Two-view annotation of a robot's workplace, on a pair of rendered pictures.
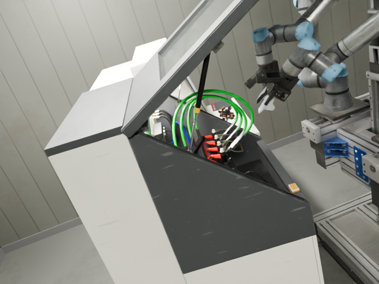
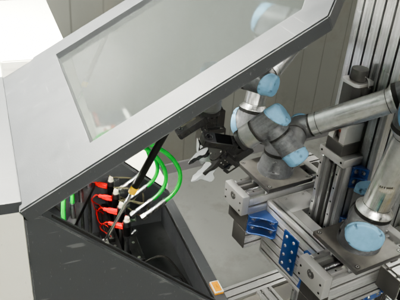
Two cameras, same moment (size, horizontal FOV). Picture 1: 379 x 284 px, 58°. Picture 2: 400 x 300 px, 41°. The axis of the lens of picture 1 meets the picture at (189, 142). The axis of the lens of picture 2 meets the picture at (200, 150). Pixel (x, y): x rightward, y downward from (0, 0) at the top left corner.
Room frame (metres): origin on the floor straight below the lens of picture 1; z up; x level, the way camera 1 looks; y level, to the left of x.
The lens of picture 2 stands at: (0.10, 0.24, 2.21)
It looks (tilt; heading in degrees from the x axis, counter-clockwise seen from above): 31 degrees down; 335
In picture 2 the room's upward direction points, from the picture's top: 5 degrees clockwise
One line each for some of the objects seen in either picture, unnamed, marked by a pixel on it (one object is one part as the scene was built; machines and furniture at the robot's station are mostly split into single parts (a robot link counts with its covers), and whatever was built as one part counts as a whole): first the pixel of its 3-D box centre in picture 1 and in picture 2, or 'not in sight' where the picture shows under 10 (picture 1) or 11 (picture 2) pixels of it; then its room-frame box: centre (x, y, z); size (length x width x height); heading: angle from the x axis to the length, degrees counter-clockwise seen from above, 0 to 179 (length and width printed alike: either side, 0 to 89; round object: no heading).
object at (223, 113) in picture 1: (226, 111); not in sight; (2.17, -0.30, 1.01); 0.23 x 0.11 x 0.06; 178
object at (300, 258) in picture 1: (247, 262); not in sight; (1.44, -0.10, 0.39); 0.70 x 0.58 x 0.79; 178
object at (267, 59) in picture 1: (264, 58); (209, 103); (1.55, -0.45, 1.45); 0.08 x 0.08 x 0.05
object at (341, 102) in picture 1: (337, 97); (277, 159); (1.68, -0.83, 1.09); 0.15 x 0.15 x 0.10
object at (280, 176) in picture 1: (279, 178); (191, 262); (1.43, -0.37, 0.87); 0.62 x 0.04 x 0.16; 178
